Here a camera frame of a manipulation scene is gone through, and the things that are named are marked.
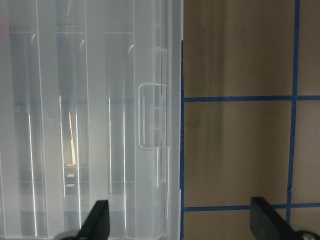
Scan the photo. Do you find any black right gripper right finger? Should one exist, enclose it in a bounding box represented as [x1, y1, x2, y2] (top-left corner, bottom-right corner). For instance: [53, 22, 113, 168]
[250, 197, 303, 240]

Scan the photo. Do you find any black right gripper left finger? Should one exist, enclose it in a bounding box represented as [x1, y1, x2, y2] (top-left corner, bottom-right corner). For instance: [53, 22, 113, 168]
[76, 200, 111, 240]

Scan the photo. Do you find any clear plastic box lid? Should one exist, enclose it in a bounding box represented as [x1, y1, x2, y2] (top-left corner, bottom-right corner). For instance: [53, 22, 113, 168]
[0, 0, 184, 240]

